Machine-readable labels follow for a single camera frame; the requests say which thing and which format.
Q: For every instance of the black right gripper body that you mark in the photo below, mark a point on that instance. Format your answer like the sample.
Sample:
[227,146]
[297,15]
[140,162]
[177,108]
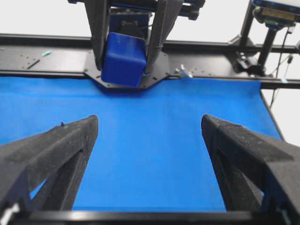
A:
[135,17]

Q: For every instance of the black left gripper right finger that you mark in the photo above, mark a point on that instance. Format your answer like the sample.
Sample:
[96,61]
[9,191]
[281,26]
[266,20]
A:
[255,172]

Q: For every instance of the black aluminium frame rail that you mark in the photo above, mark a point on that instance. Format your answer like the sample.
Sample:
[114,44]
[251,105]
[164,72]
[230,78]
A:
[72,57]

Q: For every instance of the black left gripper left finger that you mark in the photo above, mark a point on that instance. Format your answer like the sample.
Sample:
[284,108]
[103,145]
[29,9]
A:
[44,171]

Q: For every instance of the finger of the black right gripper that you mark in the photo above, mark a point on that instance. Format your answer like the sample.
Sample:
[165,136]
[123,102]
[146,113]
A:
[165,17]
[98,12]

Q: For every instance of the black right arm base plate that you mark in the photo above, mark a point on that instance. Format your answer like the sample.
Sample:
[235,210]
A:
[162,70]

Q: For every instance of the blue cube block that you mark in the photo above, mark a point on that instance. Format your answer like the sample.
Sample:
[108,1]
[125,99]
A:
[125,60]

